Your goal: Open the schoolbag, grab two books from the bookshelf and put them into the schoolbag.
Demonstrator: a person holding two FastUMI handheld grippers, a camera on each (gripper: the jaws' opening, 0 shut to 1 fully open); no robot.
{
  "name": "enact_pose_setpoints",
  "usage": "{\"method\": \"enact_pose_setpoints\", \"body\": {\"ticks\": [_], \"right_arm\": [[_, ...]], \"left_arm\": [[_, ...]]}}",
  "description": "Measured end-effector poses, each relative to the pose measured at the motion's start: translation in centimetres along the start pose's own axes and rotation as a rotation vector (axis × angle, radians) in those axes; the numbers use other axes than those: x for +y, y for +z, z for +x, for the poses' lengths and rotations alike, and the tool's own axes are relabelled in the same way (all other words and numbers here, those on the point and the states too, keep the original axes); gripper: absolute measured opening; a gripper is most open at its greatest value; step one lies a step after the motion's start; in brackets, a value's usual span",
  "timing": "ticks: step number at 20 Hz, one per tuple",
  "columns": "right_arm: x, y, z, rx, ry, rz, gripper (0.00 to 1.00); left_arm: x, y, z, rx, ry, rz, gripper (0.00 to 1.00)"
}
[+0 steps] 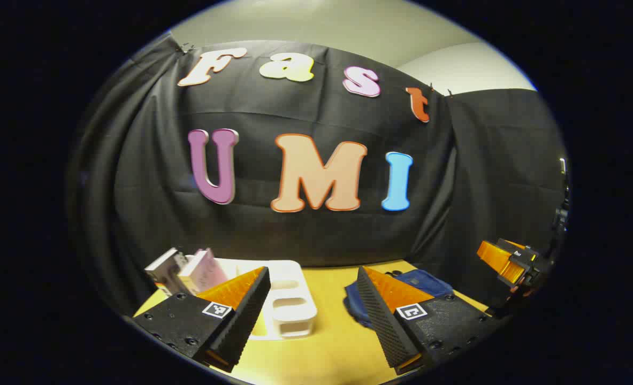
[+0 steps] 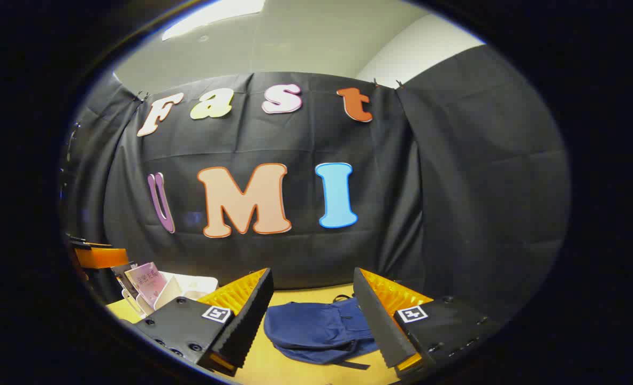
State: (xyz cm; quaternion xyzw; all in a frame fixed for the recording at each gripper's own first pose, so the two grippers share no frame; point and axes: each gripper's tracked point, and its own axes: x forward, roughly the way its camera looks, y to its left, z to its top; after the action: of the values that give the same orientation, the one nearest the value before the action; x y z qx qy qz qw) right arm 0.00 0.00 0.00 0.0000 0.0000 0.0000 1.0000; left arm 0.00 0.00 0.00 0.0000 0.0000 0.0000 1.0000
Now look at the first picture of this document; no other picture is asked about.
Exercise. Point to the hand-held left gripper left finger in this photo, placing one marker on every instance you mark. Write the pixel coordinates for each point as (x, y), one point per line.
(244, 321)

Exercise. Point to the pink book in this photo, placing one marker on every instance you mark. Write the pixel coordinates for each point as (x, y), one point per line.
(201, 272)

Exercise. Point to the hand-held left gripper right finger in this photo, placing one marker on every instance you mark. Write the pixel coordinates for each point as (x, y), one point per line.
(383, 326)

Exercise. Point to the blue schoolbag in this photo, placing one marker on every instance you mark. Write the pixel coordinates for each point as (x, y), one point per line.
(428, 282)

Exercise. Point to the black backdrop cloth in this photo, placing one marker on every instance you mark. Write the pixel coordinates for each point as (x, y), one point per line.
(150, 160)

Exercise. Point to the grey white book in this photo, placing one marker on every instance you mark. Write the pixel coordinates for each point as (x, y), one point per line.
(165, 270)

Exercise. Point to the white bookshelf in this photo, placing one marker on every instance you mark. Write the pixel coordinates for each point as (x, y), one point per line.
(289, 305)

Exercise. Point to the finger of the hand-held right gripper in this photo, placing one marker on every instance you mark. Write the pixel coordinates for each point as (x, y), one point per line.
(495, 258)

